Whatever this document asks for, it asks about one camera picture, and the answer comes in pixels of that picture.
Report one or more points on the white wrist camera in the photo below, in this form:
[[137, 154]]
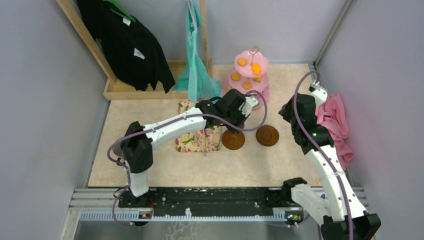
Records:
[[249, 104], [319, 94]]

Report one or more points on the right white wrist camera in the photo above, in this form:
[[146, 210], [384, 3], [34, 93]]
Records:
[[319, 94]]

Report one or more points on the teal hanging garment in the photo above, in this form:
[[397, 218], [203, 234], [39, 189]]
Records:
[[195, 78]]

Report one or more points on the wooden clothes rack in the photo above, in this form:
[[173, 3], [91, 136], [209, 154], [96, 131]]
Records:
[[117, 90]]

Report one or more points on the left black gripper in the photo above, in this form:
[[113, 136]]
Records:
[[243, 119]]

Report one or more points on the brown saucer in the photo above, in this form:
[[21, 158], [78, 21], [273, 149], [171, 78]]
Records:
[[267, 135], [233, 140]]

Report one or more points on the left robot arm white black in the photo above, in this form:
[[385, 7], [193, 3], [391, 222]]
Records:
[[136, 151]]

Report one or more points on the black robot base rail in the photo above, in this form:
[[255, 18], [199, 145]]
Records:
[[220, 203]]

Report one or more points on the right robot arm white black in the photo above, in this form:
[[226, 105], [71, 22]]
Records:
[[340, 214]]

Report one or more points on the pink three-tier cake stand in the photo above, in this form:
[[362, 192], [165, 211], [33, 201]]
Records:
[[253, 56]]

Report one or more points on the small brown cookie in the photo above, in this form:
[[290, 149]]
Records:
[[235, 76]]

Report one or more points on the orange croissant pastry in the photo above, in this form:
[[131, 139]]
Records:
[[256, 69]]

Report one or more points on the yellow square biscuit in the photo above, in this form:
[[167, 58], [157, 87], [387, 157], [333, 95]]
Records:
[[258, 79]]

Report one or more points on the pink crumpled cloth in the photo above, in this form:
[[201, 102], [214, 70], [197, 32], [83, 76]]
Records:
[[331, 115]]

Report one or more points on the black hanging garment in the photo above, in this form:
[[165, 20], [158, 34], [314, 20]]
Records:
[[131, 50]]

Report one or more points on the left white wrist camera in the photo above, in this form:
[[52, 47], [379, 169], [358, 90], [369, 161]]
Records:
[[249, 104]]

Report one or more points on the round orange cookie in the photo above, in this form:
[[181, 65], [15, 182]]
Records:
[[247, 85]]

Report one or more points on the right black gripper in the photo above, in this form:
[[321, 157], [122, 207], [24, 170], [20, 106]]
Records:
[[285, 112]]

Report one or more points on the small orange pastry top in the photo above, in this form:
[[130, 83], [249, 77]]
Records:
[[242, 61]]

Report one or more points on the floral serving tray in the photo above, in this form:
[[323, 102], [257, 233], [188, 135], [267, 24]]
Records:
[[203, 141]]

